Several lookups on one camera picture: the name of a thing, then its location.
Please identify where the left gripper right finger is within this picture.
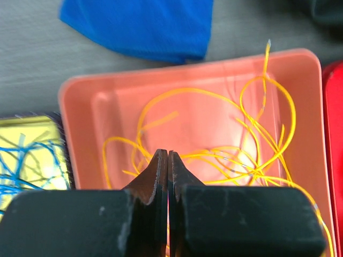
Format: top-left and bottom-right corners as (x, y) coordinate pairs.
(168, 151), (326, 256)

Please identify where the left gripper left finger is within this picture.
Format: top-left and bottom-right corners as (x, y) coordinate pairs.
(1, 149), (168, 256)

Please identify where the yellow wire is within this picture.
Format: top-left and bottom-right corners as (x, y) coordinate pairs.
(101, 39), (335, 257)

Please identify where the blue wire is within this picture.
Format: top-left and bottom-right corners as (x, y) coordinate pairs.
(0, 133), (69, 215)

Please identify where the salmon pink box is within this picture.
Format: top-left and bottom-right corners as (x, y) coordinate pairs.
(58, 48), (337, 257)

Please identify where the gold tin box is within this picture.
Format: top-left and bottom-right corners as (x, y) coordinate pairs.
(1, 112), (75, 215)

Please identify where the red box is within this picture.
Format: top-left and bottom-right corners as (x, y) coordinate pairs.
(322, 61), (342, 256)

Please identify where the blue cloth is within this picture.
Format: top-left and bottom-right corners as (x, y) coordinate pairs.
(59, 1), (213, 64)

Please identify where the black cloth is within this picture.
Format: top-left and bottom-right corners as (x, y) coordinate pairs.
(292, 0), (343, 26)

